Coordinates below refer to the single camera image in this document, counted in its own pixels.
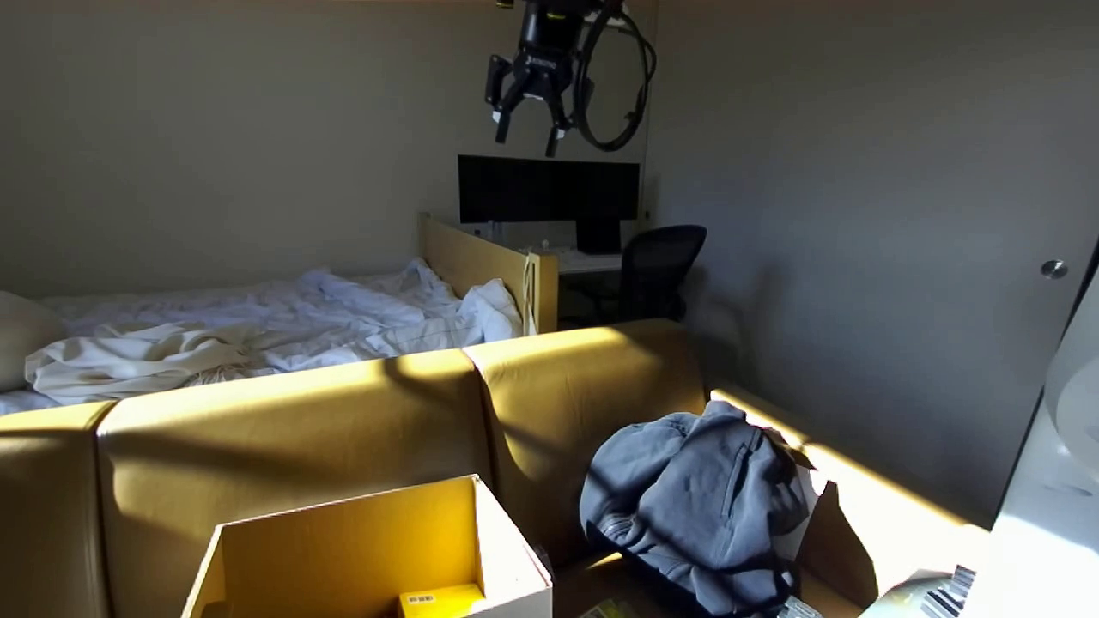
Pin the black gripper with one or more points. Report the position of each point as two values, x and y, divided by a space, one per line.
555 54

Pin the blue grey hoodie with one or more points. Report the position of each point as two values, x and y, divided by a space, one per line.
698 504

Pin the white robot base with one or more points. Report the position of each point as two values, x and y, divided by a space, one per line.
1058 504

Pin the white open cardboard box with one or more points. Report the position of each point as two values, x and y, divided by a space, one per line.
511 562

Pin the brown open cardboard box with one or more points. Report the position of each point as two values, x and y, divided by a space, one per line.
844 552

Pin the black computer monitor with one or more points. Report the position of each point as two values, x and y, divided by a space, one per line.
526 190

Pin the wooden bed footboard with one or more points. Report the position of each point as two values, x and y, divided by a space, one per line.
474 264

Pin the white desk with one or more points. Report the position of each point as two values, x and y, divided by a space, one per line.
589 264

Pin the black office chair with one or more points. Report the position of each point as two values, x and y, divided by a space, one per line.
661 271

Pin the white crumpled duvet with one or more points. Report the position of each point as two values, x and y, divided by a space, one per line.
262 329

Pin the tan leather sofa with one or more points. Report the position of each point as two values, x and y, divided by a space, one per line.
285 433

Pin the grey door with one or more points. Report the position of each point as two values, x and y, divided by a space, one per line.
914 285

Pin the yellow item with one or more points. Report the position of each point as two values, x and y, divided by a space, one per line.
440 604

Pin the silver door knob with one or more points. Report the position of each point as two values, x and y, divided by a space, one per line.
1051 266

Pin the white barcode label item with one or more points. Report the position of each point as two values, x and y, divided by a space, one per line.
948 588

